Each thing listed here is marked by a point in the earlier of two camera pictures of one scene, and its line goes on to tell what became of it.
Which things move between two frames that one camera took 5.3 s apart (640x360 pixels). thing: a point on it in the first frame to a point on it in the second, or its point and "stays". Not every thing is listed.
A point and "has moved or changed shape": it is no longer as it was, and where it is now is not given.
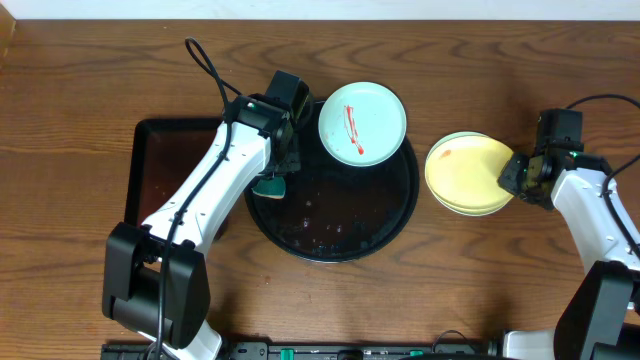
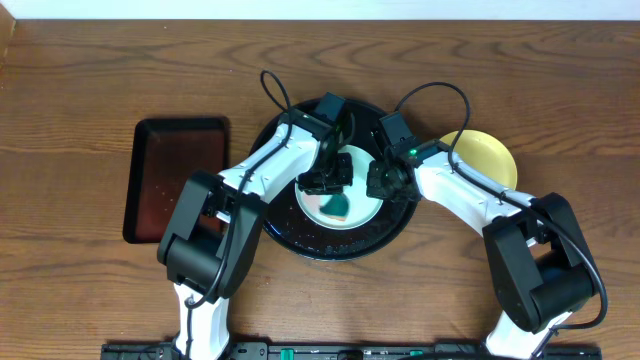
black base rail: [319, 350] stays
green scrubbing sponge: [273, 188] has moved or changed shape
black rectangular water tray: [162, 153] stays
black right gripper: [509, 179] to [373, 187]
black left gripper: [286, 163] to [324, 181]
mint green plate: [362, 124] to [364, 209]
